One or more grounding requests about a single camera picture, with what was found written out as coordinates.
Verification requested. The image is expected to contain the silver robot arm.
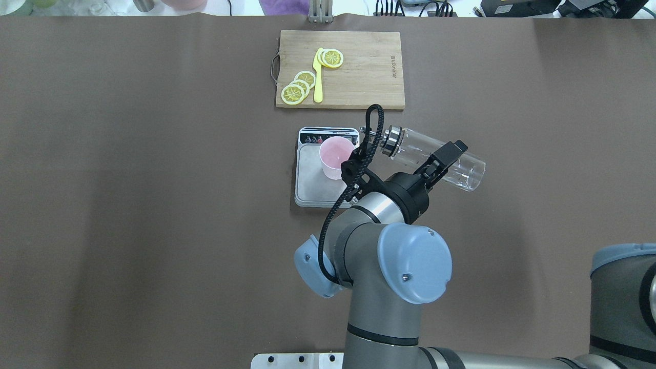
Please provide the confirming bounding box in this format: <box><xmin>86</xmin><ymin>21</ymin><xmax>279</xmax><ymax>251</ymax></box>
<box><xmin>294</xmin><ymin>140</ymin><xmax>655</xmax><ymax>368</ymax></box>

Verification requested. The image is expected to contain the pink plastic cup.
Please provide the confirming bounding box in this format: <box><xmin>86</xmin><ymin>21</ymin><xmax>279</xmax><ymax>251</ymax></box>
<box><xmin>319</xmin><ymin>136</ymin><xmax>355</xmax><ymax>180</ymax></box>

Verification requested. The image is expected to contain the lemon slice near blade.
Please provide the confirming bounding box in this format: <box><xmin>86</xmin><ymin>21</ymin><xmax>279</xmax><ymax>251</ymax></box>
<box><xmin>318</xmin><ymin>48</ymin><xmax>344</xmax><ymax>69</ymax></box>

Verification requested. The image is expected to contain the lemon slice two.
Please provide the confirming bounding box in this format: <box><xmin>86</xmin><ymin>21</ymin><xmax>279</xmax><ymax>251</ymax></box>
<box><xmin>289</xmin><ymin>79</ymin><xmax>311</xmax><ymax>100</ymax></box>

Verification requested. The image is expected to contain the silver digital kitchen scale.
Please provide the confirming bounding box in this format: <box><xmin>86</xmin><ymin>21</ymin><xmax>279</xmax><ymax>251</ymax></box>
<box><xmin>294</xmin><ymin>126</ymin><xmax>359</xmax><ymax>208</ymax></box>

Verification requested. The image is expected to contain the clear glass sauce bottle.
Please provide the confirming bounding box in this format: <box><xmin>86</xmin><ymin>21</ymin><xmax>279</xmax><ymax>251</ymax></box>
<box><xmin>364</xmin><ymin>126</ymin><xmax>486</xmax><ymax>192</ymax></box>

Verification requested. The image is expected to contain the aluminium frame post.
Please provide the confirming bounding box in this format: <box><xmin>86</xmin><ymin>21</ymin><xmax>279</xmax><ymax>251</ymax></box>
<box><xmin>307</xmin><ymin>0</ymin><xmax>334</xmax><ymax>24</ymax></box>

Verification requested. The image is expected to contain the lemon slice three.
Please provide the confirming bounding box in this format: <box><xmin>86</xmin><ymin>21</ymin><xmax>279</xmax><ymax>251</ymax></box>
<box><xmin>280</xmin><ymin>85</ymin><xmax>304</xmax><ymax>106</ymax></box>

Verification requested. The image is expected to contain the purple cloth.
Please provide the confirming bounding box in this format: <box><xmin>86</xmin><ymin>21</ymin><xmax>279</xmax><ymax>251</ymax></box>
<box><xmin>259</xmin><ymin>0</ymin><xmax>310</xmax><ymax>16</ymax></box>

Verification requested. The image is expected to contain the bamboo cutting board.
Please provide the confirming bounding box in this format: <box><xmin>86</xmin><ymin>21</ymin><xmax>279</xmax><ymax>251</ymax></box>
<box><xmin>276</xmin><ymin>30</ymin><xmax>406</xmax><ymax>110</ymax></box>

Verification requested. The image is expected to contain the yellow plastic knife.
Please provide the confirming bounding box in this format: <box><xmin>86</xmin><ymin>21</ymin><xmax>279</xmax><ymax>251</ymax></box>
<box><xmin>313</xmin><ymin>48</ymin><xmax>324</xmax><ymax>103</ymax></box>

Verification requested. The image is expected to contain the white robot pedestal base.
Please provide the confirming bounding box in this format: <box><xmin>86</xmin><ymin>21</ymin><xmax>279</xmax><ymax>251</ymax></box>
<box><xmin>250</xmin><ymin>352</ymin><xmax>343</xmax><ymax>368</ymax></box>

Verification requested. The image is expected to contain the pink bowl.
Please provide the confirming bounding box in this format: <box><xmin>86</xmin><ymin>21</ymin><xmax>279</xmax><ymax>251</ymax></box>
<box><xmin>161</xmin><ymin>0</ymin><xmax>207</xmax><ymax>11</ymax></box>

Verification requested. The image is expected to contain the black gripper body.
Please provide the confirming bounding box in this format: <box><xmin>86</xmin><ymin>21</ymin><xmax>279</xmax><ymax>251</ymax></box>
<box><xmin>341</xmin><ymin>149</ymin><xmax>429</xmax><ymax>224</ymax></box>

